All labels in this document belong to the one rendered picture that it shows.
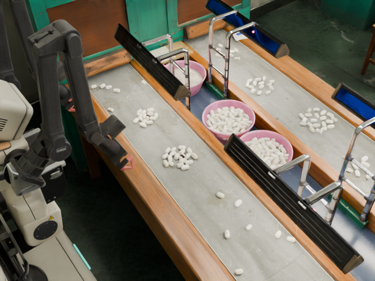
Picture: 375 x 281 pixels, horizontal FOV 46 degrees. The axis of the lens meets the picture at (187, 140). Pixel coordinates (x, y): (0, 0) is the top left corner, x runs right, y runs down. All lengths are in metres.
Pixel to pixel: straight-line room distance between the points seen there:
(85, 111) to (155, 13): 1.29
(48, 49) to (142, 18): 1.38
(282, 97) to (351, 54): 1.89
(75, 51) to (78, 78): 0.12
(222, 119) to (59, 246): 1.06
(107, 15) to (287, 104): 1.07
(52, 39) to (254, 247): 1.07
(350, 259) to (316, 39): 3.20
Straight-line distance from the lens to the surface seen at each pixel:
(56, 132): 1.47
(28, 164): 1.51
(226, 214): 1.89
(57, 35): 1.31
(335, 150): 2.21
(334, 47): 4.33
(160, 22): 2.71
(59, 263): 2.40
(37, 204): 1.85
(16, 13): 1.74
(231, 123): 2.28
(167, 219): 1.84
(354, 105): 1.95
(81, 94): 1.44
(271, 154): 2.14
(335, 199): 1.63
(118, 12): 2.55
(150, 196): 1.92
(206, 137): 2.15
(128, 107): 2.39
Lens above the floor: 2.26
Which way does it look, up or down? 45 degrees down
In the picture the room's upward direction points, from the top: 2 degrees counter-clockwise
